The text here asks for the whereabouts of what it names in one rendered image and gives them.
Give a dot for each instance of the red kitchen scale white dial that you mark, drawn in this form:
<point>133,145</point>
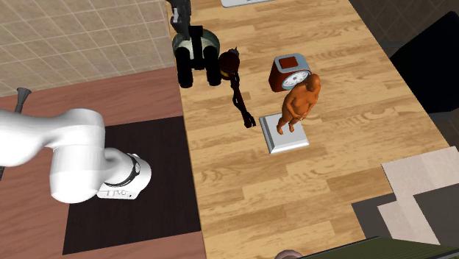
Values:
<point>288,66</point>

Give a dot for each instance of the dark green furniture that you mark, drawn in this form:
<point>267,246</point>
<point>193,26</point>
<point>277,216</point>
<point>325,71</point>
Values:
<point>387,249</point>

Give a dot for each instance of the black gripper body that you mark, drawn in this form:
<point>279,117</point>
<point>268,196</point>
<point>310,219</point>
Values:
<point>196,43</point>

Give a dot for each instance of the grey flat object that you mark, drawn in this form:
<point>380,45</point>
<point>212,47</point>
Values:
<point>243,2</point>

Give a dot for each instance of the wooden table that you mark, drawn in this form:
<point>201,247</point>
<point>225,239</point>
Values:
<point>287,193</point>

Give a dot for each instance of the brown round object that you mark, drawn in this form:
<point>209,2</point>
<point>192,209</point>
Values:
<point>288,255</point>

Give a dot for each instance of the dark red round-headed black tool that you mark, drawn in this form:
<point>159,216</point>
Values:
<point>229,62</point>

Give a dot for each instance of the green grey bowl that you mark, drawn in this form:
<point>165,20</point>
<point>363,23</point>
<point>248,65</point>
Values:
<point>212,38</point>

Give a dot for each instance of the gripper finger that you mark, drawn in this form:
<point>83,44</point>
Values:
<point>212,66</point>
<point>184,68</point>

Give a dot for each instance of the orange human figure grey base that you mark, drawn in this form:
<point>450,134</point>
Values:
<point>299,102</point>

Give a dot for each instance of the black furniture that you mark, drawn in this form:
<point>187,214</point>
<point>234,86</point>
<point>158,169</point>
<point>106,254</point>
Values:
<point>430,64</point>

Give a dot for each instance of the dark robot stand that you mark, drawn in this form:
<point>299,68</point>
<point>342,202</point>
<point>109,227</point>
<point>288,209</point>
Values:
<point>161,201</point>

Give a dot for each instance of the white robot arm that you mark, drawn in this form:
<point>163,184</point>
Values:
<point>75,154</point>

